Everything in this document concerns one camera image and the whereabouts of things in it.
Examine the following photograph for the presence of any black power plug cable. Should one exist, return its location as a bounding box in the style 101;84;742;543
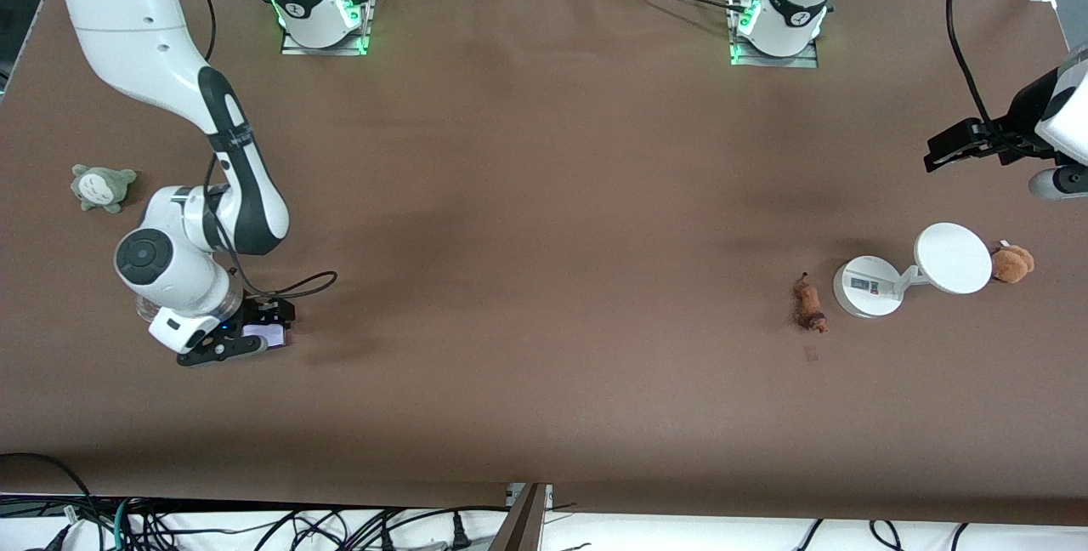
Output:
442;510;474;550

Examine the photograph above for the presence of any metal table frame leg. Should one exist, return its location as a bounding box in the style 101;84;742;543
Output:
486;483;555;551

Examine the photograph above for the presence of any black looped floor cable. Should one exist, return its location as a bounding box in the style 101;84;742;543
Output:
0;452;107;551

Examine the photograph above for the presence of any white round desk lamp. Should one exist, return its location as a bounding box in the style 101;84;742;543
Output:
833;222;994;319

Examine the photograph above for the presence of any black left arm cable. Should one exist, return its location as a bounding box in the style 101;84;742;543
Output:
946;0;997;128

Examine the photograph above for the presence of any grey totoro plush toy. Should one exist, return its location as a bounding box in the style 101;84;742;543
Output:
71;163;139;214

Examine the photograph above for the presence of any brown root-shaped toy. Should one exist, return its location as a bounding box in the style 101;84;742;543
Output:
793;272;830;333

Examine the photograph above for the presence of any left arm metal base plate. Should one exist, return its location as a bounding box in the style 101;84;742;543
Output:
728;0;819;69

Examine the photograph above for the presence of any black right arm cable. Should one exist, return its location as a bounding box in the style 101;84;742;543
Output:
183;0;339;304

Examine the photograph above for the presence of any teal floor cable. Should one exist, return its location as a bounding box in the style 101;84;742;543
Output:
110;496;133;551

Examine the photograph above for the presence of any brown plush toy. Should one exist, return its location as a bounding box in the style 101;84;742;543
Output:
989;240;1036;284

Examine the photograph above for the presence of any brown table cover cloth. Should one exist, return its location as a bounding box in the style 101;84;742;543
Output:
0;0;1088;526

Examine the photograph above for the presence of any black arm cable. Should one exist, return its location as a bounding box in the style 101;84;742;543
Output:
183;0;339;304
946;0;997;128

